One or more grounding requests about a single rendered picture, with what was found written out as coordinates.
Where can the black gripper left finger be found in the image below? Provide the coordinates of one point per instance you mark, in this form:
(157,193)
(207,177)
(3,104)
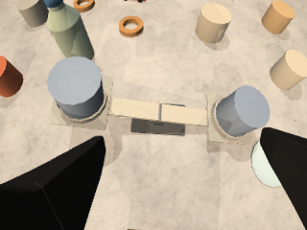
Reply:
(58,194)

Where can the orange ring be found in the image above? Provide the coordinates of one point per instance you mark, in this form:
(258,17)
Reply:
(133,20)
(85,8)

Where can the white round dish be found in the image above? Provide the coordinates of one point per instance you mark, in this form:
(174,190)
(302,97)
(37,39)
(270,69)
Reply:
(261,167)

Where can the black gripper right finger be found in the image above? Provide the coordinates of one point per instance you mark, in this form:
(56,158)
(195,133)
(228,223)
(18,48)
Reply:
(287,154)

